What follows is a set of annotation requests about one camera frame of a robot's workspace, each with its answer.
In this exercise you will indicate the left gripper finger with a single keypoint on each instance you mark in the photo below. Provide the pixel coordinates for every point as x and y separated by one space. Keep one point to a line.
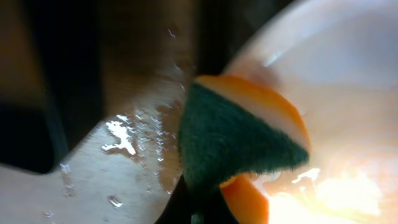
124 168

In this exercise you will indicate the orange green sponge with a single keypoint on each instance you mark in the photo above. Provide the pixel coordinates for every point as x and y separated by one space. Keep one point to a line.
231 128

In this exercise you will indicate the white plate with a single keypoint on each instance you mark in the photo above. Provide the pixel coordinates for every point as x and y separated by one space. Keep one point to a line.
336 61

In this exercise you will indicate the large brown serving tray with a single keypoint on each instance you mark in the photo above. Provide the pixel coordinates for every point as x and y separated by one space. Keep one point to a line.
224 26

